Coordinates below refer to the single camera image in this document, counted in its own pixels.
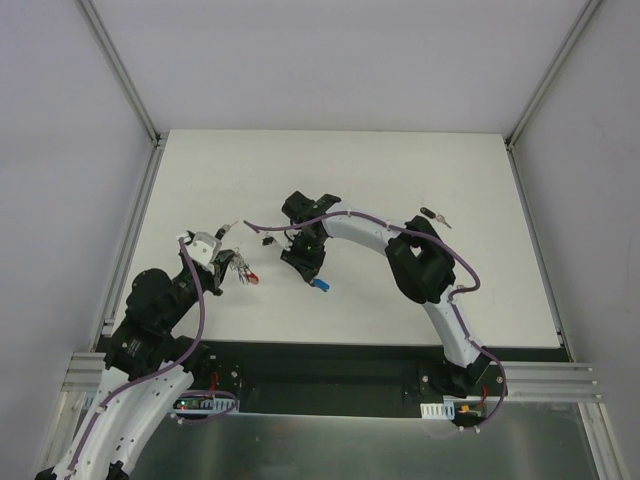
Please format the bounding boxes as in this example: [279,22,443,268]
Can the keyring with red tag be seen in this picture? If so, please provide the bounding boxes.
[229,248,260,285]

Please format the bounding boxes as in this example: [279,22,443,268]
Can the blue head key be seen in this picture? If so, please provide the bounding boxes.
[310,278,330,292]

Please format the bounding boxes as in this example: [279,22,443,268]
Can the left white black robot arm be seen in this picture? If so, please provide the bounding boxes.
[37,249,234,479]

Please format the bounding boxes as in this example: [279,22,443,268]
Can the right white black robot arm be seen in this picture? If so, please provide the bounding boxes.
[281,191,490,398]

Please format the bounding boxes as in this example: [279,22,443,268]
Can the small silver key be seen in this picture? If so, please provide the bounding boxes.
[216,221,238,238]

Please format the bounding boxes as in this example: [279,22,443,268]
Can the black head silver key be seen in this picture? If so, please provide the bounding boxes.
[420,207,452,229]

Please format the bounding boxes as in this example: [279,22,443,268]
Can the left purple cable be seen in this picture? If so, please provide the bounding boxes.
[64,238,240,480]

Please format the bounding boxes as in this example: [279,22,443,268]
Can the purple cable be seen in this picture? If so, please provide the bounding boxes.
[64,238,240,480]
[242,212,509,431]

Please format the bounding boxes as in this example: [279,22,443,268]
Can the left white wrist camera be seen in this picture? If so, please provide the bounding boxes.
[177,231,222,271]

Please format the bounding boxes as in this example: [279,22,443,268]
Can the left aluminium table rail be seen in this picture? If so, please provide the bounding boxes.
[64,144,166,391]

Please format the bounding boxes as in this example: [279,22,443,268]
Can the aluminium table rail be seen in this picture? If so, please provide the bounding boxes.
[64,144,166,391]
[507,147,601,404]

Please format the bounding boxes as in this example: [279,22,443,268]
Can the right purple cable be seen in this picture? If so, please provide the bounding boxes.
[242,212,509,431]

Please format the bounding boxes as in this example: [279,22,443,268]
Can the right white cable duct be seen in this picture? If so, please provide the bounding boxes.
[420,401,455,421]

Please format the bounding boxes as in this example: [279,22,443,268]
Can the left aluminium frame post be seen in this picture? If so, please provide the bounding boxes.
[75,0,163,146]

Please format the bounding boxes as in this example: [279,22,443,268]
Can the aluminium frame post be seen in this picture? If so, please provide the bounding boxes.
[505,0,606,152]
[75,0,163,146]

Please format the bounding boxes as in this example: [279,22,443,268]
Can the right aluminium table rail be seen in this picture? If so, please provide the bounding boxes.
[507,147,601,404]

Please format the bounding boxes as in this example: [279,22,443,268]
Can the right aluminium frame post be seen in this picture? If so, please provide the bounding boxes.
[505,0,606,152]

